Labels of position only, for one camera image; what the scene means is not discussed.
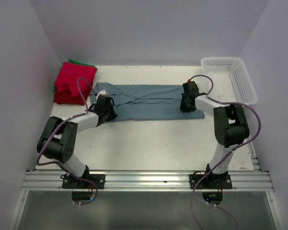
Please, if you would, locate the blue-grey t shirt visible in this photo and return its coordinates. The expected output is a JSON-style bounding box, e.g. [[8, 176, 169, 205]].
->
[[90, 82, 205, 123]]

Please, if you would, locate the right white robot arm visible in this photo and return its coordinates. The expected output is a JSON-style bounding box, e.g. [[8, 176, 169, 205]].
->
[[180, 81, 250, 188]]

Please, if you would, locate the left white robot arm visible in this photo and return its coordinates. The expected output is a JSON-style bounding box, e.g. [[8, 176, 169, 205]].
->
[[36, 94, 117, 188]]

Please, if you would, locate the red folded t shirt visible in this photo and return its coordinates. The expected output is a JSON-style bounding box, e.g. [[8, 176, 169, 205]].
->
[[53, 59, 97, 105]]

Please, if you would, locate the white plastic basket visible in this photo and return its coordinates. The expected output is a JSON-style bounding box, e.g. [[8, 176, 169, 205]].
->
[[201, 57, 258, 105]]

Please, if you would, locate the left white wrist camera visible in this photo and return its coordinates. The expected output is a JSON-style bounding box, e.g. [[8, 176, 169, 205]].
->
[[98, 90, 108, 95]]

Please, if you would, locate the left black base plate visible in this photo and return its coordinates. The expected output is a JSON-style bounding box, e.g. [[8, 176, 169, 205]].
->
[[60, 174, 105, 189]]

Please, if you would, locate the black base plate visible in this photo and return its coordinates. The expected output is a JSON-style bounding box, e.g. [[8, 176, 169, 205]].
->
[[189, 171, 233, 189], [60, 174, 105, 189]]

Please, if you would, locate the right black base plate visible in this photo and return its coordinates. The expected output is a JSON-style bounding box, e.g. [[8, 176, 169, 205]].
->
[[189, 171, 233, 189]]

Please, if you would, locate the aluminium mounting rail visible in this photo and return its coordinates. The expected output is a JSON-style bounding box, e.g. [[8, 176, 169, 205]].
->
[[21, 170, 274, 192]]

